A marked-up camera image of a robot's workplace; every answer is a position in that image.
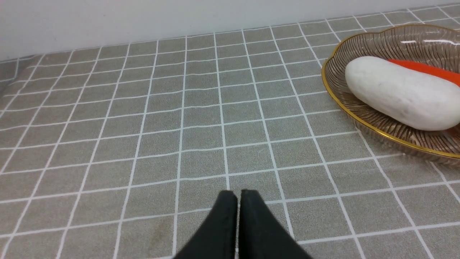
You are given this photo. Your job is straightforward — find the grey checkered tablecloth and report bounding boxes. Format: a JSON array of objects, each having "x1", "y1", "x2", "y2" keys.
[{"x1": 0, "y1": 0, "x2": 460, "y2": 259}]

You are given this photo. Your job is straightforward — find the orange carrot with leaves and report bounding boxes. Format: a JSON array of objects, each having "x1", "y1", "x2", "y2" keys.
[{"x1": 388, "y1": 59, "x2": 460, "y2": 86}]

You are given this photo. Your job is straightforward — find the gold-rimmed glass bowl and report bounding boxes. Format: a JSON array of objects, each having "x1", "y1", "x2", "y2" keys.
[{"x1": 322, "y1": 24, "x2": 460, "y2": 167}]

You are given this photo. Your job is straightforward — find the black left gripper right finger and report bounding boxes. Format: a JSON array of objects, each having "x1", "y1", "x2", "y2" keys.
[{"x1": 238, "y1": 190, "x2": 312, "y2": 259}]

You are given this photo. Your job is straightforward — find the white radish with leaves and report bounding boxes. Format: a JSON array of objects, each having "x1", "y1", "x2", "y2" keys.
[{"x1": 345, "y1": 56, "x2": 460, "y2": 131}]

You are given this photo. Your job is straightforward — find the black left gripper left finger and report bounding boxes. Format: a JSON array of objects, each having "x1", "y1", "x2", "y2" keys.
[{"x1": 174, "y1": 190, "x2": 238, "y2": 259}]

